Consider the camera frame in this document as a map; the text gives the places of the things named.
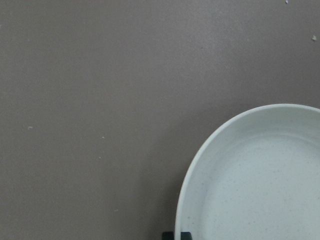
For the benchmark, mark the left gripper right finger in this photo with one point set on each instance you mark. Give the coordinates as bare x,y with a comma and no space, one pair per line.
186,236

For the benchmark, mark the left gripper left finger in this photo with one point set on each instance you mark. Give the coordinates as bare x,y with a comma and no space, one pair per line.
167,235

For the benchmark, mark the round cream plate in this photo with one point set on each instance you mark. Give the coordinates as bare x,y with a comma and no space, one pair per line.
257,177

